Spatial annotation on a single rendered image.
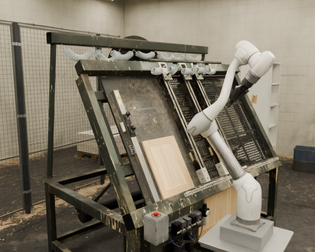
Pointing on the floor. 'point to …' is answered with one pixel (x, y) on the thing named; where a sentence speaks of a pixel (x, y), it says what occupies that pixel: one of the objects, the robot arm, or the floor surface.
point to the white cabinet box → (266, 99)
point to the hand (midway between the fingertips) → (230, 103)
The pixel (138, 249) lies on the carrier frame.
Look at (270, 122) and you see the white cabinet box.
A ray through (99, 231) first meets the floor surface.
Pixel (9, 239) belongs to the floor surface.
